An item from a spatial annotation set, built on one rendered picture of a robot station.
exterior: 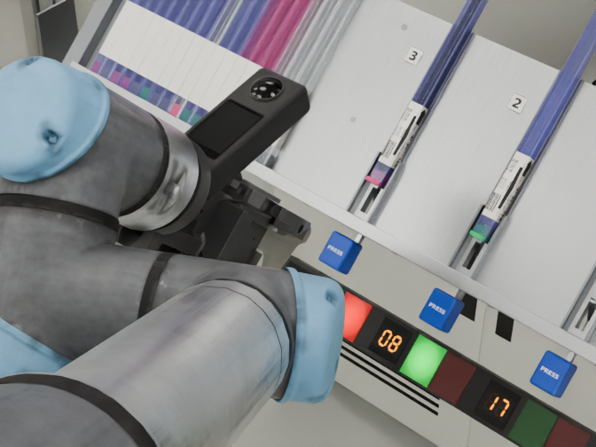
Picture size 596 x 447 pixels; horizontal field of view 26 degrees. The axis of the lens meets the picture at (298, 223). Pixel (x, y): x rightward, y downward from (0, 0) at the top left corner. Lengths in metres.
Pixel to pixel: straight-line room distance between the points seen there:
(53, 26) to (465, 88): 0.46
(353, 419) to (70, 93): 1.24
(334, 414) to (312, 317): 1.21
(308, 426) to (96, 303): 1.19
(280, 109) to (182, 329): 0.37
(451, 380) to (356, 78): 0.29
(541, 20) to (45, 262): 0.97
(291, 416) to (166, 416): 1.43
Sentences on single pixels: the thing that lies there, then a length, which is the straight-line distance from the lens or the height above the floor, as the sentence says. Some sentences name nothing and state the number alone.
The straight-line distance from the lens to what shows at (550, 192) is 1.09.
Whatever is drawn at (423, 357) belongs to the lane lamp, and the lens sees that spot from 1.10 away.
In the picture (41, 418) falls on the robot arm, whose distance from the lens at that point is 0.41.
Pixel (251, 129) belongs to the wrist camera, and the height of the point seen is 0.92.
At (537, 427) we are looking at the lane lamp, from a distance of 1.07.
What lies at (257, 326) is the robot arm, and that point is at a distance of 0.65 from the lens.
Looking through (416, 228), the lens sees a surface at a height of 0.73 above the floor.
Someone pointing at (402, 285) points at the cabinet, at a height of 0.32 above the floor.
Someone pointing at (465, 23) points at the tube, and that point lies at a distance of 1.15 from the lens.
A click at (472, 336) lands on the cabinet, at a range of 1.63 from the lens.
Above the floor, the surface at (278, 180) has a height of 0.73.
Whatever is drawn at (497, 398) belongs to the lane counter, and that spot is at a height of 0.66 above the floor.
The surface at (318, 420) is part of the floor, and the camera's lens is 1.92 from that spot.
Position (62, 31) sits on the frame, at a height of 0.73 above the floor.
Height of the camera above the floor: 1.46
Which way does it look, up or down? 41 degrees down
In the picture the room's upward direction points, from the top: straight up
